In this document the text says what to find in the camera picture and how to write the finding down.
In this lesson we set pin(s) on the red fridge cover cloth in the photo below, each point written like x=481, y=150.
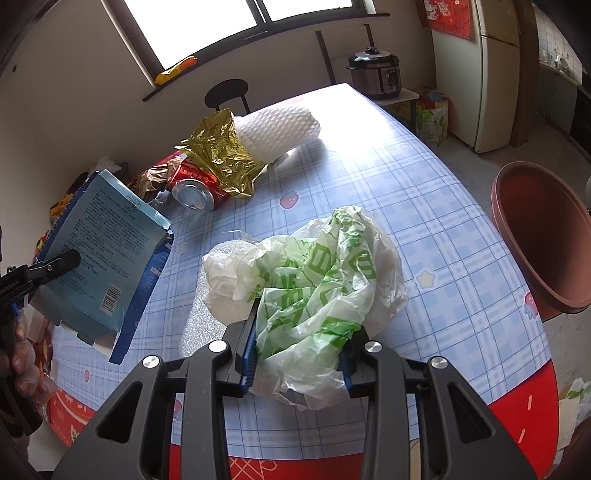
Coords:
x=452, y=17

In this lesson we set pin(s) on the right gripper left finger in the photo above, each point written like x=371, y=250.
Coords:
x=241, y=370

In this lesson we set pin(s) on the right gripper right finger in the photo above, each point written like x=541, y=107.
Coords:
x=355, y=369

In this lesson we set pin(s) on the large white foam net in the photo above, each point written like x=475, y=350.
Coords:
x=271, y=133

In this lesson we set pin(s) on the white green plastic bag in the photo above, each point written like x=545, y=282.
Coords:
x=316, y=288

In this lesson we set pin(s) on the green printed shopping bag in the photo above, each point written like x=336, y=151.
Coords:
x=429, y=117

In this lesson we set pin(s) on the electric pressure cooker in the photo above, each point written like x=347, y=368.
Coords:
x=376, y=73

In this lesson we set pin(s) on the black stool by window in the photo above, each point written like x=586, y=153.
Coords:
x=225, y=91

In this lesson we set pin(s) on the brown crumpled snack bag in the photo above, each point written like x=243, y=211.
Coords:
x=148, y=184

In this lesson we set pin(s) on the blue cardboard box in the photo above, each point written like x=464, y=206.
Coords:
x=123, y=244

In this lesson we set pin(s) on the yellow snack bags pile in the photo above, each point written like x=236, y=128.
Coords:
x=57, y=209

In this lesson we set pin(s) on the window with black frame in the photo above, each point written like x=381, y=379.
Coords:
x=159, y=34

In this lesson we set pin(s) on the red soda can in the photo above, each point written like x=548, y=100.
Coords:
x=196, y=189

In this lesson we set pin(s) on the brown plastic trash bucket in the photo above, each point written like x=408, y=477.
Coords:
x=547, y=230

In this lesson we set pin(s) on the orange bag on windowsill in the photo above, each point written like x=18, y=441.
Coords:
x=176, y=70

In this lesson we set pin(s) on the cream refrigerator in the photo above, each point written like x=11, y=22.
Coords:
x=480, y=76

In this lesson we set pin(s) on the person's left hand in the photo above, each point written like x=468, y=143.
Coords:
x=29, y=382

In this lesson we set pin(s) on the gold foil wrapper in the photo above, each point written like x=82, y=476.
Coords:
x=214, y=147

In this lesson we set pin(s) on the small white side table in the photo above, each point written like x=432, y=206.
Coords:
x=405, y=96

